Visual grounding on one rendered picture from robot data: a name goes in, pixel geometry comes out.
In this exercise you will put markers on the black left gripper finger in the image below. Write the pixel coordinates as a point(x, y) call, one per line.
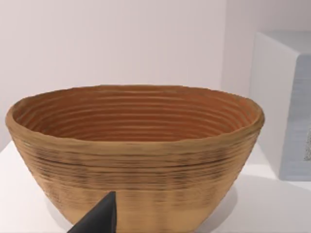
point(102, 216)

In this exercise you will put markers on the brown woven basket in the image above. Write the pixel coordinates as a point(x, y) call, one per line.
point(136, 155)

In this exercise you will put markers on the pale grey cabinet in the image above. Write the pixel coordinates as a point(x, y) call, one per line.
point(289, 109)

